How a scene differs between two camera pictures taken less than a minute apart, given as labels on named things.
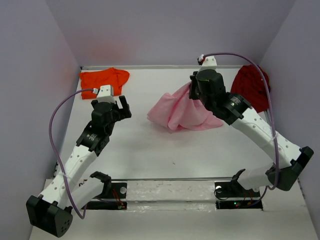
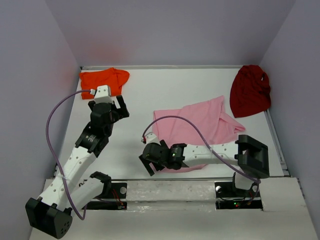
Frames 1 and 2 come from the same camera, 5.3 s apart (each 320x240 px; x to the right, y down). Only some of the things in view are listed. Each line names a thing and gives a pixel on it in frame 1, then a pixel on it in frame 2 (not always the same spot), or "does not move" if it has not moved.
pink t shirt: [177, 111] to [206, 123]
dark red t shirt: [248, 82] does not move
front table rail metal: [171, 178] does not move
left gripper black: [123, 113] does not move
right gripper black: [193, 94] to [147, 162]
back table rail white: [83, 67] does not move
